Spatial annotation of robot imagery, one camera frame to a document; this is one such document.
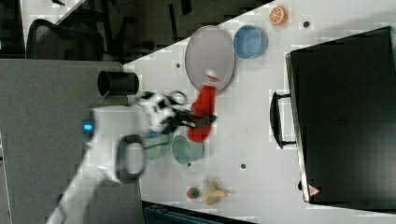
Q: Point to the large red strawberry toy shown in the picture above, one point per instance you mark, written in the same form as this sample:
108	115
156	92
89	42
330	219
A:
193	193

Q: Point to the black office chair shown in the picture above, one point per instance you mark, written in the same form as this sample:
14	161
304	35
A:
66	41

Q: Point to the orange slice toy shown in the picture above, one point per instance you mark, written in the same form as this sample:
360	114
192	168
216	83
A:
278	16

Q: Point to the red ketchup bottle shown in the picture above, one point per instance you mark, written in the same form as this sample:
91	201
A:
204	105

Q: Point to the peeled banana toy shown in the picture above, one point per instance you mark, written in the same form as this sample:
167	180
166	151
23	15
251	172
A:
212	192

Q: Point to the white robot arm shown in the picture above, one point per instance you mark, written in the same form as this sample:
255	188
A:
116	151

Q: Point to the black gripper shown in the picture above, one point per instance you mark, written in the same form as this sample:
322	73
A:
163	117

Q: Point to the silver black toaster oven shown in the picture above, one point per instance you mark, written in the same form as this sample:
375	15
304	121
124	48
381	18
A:
342	96

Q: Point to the blue bowl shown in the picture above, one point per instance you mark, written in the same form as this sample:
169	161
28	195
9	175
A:
250	42

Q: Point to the grey round plate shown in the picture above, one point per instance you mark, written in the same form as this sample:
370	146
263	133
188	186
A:
210	48

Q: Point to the green cup with handle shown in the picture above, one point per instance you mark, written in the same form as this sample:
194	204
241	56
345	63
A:
186	151

